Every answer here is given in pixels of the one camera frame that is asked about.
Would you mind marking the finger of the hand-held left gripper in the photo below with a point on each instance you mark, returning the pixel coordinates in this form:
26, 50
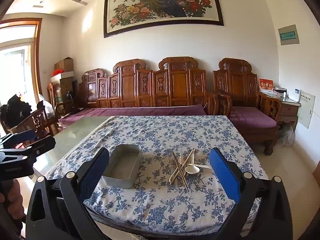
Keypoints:
30, 135
42, 146

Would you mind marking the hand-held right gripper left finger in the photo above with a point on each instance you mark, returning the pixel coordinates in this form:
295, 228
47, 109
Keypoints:
96, 170

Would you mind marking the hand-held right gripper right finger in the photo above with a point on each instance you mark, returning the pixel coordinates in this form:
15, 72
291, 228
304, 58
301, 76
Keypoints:
222, 172

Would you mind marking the metal tray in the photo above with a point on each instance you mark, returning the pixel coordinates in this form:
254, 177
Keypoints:
122, 167

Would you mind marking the white plastic spoon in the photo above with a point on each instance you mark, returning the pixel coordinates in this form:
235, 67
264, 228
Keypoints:
192, 170

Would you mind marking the wooden chopstick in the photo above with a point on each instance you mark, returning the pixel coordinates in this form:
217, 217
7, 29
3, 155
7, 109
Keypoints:
188, 161
182, 177

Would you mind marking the metal spoon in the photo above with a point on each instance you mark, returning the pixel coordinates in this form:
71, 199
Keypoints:
179, 182

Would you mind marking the white plastic fork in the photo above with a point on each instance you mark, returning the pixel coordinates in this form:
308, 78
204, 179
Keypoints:
180, 156

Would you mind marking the person's left hand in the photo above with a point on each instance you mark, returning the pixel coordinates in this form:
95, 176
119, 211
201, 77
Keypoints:
15, 200

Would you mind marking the wooden chair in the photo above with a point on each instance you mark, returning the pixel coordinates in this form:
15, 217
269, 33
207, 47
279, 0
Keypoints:
37, 122

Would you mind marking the black cloth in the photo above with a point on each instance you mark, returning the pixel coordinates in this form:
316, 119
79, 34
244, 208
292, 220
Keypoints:
15, 110

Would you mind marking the clear plastic bag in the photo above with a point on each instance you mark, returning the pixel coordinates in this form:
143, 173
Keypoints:
46, 107

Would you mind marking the wooden cabinet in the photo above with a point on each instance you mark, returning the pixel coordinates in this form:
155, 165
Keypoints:
67, 87

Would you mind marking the purple armchair cushion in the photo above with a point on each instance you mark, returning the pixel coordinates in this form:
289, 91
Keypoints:
250, 117

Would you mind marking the white box with red flowers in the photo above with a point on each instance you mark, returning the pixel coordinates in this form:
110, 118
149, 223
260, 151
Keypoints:
62, 75

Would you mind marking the blue floral tablecloth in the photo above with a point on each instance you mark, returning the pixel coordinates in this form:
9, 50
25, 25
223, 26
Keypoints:
155, 135

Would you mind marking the purple sofa cushion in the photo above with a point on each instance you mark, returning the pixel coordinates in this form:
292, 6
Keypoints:
140, 111

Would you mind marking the cardboard box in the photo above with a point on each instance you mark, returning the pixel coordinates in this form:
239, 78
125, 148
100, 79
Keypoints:
64, 65

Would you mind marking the carved wooden armchair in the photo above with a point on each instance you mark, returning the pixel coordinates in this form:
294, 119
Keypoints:
240, 85

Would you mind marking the wooden side table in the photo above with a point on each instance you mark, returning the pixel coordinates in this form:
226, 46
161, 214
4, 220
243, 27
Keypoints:
290, 110

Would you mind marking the carved wooden sofa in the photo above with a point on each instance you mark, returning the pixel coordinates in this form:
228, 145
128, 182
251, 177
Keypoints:
150, 87

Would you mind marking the framed peacock flower painting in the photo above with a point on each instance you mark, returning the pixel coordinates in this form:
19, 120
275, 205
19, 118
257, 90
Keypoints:
165, 5

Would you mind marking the wooden door frame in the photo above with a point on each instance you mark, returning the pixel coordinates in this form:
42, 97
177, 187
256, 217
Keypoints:
38, 55

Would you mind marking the white wall cabinet door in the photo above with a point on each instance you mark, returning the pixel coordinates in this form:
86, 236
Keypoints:
305, 108

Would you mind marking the grey wall panel box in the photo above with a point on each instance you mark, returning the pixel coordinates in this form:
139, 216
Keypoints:
288, 35

